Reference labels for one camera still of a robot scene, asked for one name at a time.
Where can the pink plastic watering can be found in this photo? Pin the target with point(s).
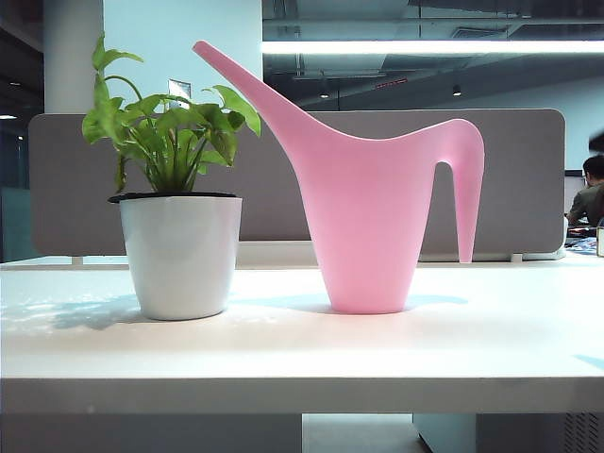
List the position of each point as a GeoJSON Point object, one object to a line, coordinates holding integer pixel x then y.
{"type": "Point", "coordinates": [373, 212]}

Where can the green leafy plant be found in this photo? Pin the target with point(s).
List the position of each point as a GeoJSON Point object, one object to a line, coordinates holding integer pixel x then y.
{"type": "Point", "coordinates": [165, 141]}

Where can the white glossy flower pot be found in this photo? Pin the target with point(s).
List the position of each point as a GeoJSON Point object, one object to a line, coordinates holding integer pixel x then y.
{"type": "Point", "coordinates": [179, 259]}

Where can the black ceiling spotlight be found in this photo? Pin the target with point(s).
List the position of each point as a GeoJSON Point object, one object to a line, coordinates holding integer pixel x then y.
{"type": "Point", "coordinates": [456, 89]}
{"type": "Point", "coordinates": [323, 91]}

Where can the red ceiling sign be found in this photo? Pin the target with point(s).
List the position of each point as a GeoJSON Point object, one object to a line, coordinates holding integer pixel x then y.
{"type": "Point", "coordinates": [390, 83]}

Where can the black inner pot rim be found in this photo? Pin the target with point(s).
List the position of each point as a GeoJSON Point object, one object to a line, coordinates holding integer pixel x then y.
{"type": "Point", "coordinates": [123, 197]}

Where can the small paper notice sign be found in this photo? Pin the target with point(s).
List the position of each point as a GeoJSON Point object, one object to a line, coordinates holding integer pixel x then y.
{"type": "Point", "coordinates": [179, 88]}

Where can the long ceiling light strip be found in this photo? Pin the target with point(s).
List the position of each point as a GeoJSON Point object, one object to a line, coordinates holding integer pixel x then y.
{"type": "Point", "coordinates": [424, 47]}

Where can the grey fabric desk divider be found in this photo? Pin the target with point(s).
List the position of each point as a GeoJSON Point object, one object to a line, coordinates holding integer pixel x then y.
{"type": "Point", "coordinates": [519, 189]}

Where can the white computer monitor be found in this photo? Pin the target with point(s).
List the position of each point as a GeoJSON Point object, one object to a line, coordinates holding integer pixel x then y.
{"type": "Point", "coordinates": [572, 189]}

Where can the blue patterned cloth item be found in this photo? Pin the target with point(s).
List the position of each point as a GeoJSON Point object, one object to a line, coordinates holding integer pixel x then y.
{"type": "Point", "coordinates": [580, 245]}

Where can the grey under-desk cabinet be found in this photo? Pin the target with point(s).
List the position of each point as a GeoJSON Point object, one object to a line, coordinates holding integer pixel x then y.
{"type": "Point", "coordinates": [495, 434]}

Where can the seated person dark hair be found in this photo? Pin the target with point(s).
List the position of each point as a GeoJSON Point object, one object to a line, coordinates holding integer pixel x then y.
{"type": "Point", "coordinates": [587, 200]}

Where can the white divider mounting bracket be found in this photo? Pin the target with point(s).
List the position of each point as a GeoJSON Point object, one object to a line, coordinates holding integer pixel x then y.
{"type": "Point", "coordinates": [76, 259]}
{"type": "Point", "coordinates": [516, 257]}

